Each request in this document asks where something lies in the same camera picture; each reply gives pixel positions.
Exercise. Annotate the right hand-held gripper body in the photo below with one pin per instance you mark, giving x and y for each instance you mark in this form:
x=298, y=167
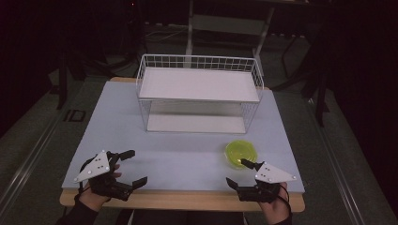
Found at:
x=273, y=174

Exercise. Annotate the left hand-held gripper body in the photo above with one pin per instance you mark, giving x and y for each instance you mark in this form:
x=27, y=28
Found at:
x=94, y=168

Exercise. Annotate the yellow-green translucent bowl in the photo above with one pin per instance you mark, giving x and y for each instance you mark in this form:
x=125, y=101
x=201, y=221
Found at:
x=239, y=151

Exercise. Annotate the person's left hand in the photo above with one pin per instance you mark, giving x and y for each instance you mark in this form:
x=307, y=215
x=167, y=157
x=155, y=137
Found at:
x=94, y=200

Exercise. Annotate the person's right hand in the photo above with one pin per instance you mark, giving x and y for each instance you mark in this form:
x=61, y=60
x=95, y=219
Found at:
x=278, y=209

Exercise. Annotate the pale blue table mat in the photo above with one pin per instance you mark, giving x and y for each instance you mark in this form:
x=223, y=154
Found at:
x=175, y=159

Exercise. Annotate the wooden table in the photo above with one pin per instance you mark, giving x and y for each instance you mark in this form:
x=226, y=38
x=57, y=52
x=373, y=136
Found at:
x=187, y=201

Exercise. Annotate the black stand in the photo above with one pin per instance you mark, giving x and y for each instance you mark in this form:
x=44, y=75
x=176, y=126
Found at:
x=62, y=81
x=320, y=90

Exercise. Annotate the grey metal stand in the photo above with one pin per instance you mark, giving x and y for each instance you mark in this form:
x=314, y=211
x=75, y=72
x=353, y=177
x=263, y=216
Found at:
x=228, y=23

